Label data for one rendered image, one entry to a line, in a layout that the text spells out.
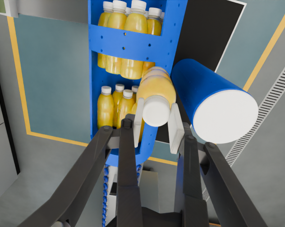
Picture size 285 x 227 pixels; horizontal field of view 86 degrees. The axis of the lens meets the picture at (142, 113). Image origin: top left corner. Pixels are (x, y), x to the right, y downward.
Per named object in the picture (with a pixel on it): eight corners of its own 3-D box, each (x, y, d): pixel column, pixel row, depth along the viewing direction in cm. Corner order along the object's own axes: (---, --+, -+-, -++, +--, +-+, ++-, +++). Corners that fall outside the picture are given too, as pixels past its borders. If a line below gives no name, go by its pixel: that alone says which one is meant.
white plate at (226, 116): (184, 106, 66) (184, 105, 68) (204, 151, 77) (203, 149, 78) (252, 79, 59) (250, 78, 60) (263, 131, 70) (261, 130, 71)
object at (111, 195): (114, 176, 106) (108, 197, 92) (114, 172, 104) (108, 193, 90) (128, 178, 106) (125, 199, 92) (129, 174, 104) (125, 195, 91)
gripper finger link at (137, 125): (137, 148, 16) (130, 147, 16) (141, 116, 22) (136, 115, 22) (141, 124, 15) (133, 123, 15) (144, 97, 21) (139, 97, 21)
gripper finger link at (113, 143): (129, 153, 14) (97, 148, 14) (134, 124, 19) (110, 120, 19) (131, 140, 14) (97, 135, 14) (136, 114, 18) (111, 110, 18)
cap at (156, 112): (174, 111, 22) (176, 117, 21) (153, 125, 24) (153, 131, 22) (158, 91, 21) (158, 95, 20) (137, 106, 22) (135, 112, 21)
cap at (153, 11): (162, 17, 47) (163, 11, 46) (158, 15, 44) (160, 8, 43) (150, 16, 48) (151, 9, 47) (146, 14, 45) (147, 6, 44)
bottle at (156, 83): (175, 82, 39) (190, 114, 22) (153, 98, 41) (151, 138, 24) (158, 59, 37) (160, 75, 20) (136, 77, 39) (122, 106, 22)
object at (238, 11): (142, 131, 199) (141, 138, 186) (180, -10, 129) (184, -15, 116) (180, 139, 202) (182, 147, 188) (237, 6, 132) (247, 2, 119)
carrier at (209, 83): (166, 67, 145) (177, 92, 156) (183, 105, 67) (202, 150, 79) (195, 52, 137) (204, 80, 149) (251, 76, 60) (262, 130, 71)
